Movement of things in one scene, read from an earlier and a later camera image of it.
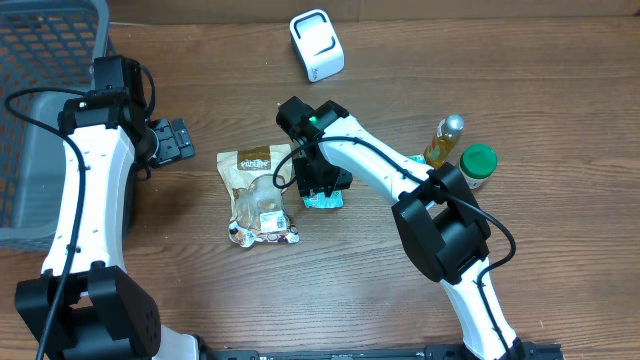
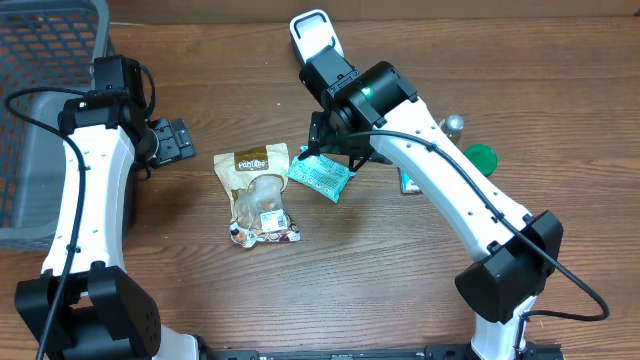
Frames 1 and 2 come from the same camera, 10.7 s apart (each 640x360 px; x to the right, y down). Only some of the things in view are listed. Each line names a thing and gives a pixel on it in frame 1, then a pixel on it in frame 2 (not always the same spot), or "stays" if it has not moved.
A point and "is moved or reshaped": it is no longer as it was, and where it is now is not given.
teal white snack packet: (320, 200) is moved or reshaped
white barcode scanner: (318, 44) stays
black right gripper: (310, 183) → (328, 140)
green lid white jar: (478, 162) stays
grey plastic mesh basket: (42, 43) stays
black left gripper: (177, 143) stays
